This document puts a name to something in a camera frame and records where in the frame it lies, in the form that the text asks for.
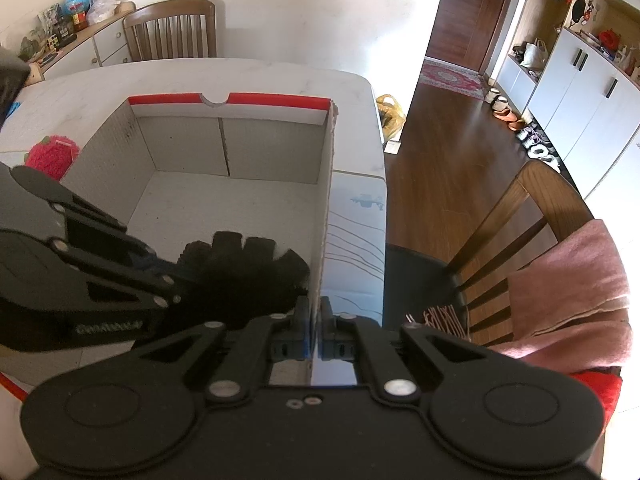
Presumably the white tote bag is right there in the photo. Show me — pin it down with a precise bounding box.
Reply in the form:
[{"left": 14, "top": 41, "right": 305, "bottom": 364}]
[{"left": 520, "top": 38, "right": 550, "bottom": 71}]

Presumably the black seat cushion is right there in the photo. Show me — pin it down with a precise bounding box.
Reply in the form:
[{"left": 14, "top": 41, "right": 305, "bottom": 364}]
[{"left": 384, "top": 242, "right": 468, "bottom": 331}]

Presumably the brown wooden door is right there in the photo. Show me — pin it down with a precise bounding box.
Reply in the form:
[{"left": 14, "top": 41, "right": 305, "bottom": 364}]
[{"left": 425, "top": 0, "right": 523, "bottom": 73}]

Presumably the line-printed table mat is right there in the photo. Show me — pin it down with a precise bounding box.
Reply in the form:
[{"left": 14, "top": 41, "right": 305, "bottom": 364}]
[{"left": 310, "top": 170, "right": 388, "bottom": 386}]

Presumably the pink plush strawberry toy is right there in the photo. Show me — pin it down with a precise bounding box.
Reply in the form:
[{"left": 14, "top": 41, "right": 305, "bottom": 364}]
[{"left": 24, "top": 134, "right": 81, "bottom": 181}]

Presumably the black glove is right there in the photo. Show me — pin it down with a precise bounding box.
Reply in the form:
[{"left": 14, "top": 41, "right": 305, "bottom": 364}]
[{"left": 135, "top": 230, "right": 311, "bottom": 346}]

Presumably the wooden chair with black cushion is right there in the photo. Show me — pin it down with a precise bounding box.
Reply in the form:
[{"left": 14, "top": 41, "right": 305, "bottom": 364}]
[{"left": 385, "top": 160, "right": 596, "bottom": 361}]

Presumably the white red-trimmed cardboard box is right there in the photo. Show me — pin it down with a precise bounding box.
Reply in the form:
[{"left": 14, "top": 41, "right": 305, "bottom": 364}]
[{"left": 0, "top": 91, "right": 341, "bottom": 403}]

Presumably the pink fringed scarf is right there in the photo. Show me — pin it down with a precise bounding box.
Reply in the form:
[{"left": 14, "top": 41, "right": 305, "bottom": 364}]
[{"left": 407, "top": 219, "right": 633, "bottom": 373}]

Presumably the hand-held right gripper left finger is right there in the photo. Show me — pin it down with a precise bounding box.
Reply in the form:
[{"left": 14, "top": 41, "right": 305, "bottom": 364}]
[{"left": 127, "top": 296, "right": 313, "bottom": 406}]

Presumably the wooden slat-back chair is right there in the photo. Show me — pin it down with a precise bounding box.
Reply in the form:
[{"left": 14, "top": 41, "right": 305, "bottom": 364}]
[{"left": 122, "top": 0, "right": 218, "bottom": 63}]

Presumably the red cloth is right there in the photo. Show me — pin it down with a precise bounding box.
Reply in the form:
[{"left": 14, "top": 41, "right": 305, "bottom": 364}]
[{"left": 570, "top": 371, "right": 623, "bottom": 428}]

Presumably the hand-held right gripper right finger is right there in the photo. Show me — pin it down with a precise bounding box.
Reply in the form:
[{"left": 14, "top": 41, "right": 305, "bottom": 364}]
[{"left": 319, "top": 296, "right": 501, "bottom": 406}]

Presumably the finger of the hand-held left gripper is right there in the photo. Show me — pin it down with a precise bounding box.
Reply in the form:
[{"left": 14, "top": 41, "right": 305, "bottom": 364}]
[
  {"left": 50, "top": 237, "right": 186, "bottom": 311},
  {"left": 7, "top": 162, "right": 198, "bottom": 286}
]

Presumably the dark object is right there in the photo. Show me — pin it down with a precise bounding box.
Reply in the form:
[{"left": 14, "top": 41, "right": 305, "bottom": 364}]
[{"left": 0, "top": 49, "right": 31, "bottom": 121}]

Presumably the white sideboard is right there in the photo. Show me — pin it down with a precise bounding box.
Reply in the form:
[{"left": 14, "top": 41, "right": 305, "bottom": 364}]
[{"left": 27, "top": 2, "right": 137, "bottom": 81}]

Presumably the white hall cabinet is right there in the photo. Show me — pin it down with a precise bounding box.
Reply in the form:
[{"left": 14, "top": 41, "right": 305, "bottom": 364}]
[{"left": 495, "top": 0, "right": 640, "bottom": 201}]

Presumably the red patterned rug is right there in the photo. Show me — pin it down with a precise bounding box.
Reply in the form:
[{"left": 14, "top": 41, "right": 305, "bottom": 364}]
[{"left": 419, "top": 57, "right": 488, "bottom": 101}]

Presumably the clear plastic bag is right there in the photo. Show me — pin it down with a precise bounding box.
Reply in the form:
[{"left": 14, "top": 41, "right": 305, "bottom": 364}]
[{"left": 86, "top": 0, "right": 121, "bottom": 25}]

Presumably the yellow plastic bag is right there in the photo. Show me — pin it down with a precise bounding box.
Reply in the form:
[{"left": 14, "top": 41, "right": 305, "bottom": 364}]
[{"left": 375, "top": 94, "right": 407, "bottom": 142}]

